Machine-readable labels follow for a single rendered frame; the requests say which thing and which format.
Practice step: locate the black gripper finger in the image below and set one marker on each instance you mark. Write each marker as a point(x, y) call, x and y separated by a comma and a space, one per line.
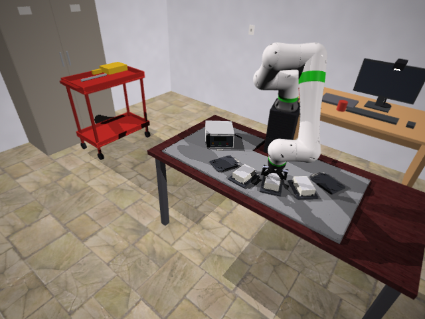
point(265, 173)
point(283, 176)

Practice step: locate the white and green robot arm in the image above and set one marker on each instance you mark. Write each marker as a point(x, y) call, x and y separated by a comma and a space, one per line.
point(299, 71)

